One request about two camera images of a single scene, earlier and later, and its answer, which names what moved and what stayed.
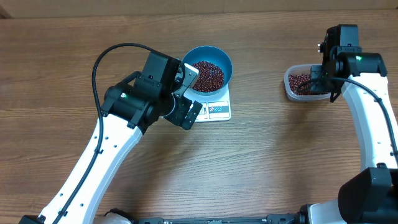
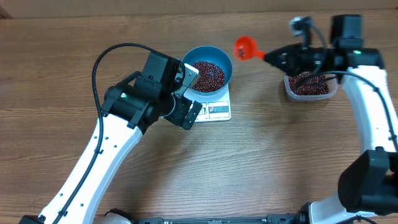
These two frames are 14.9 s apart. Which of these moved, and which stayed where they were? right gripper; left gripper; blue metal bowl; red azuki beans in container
Moved: right gripper
Stayed: red azuki beans in container; blue metal bowl; left gripper
